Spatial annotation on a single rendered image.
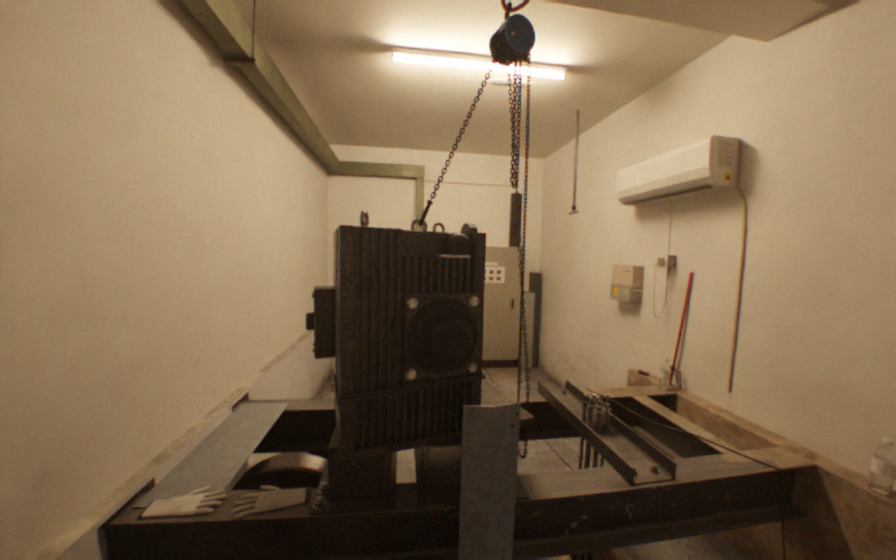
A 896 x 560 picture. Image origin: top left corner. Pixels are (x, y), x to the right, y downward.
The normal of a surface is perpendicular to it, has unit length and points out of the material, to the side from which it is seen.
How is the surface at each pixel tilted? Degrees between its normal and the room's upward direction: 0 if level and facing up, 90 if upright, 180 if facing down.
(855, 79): 90
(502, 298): 90
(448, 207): 90
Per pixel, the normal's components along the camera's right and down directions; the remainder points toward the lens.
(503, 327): 0.14, 0.07
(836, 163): -0.99, -0.01
